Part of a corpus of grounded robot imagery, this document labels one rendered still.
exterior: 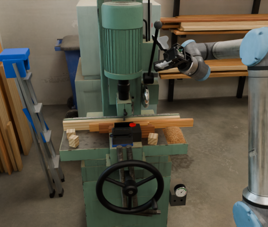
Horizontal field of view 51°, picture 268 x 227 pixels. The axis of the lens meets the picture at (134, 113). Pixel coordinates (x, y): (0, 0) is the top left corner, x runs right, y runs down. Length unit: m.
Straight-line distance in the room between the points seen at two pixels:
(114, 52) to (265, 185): 0.76
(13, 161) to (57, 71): 1.44
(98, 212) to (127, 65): 0.78
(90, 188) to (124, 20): 0.81
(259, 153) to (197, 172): 1.65
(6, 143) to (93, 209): 1.32
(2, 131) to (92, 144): 1.38
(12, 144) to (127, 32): 1.72
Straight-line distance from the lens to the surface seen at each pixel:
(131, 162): 1.13
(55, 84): 3.79
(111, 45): 1.21
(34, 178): 2.67
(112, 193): 1.48
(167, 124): 1.46
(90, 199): 1.50
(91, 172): 1.39
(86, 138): 1.39
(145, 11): 1.54
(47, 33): 3.62
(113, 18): 1.18
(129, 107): 1.34
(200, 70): 1.38
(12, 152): 2.71
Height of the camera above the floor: 1.63
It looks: 27 degrees down
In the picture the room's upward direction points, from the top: straight up
